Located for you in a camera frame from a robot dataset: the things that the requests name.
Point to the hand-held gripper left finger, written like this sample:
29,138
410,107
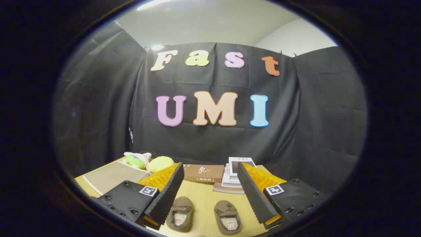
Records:
167,194

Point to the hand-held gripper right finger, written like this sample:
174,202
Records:
256,197

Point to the brown fuzzy shoe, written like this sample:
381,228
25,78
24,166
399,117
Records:
225,209
182,205

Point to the beige fabric storage box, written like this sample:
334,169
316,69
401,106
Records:
111,177

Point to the pink book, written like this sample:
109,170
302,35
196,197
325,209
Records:
227,190

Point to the yellow plush toy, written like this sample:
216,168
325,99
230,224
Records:
160,163

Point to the plain white book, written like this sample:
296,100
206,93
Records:
228,180

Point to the white book with dark cover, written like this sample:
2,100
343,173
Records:
233,168

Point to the brown book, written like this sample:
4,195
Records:
204,172

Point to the pink and green plush toy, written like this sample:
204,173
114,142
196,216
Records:
135,161

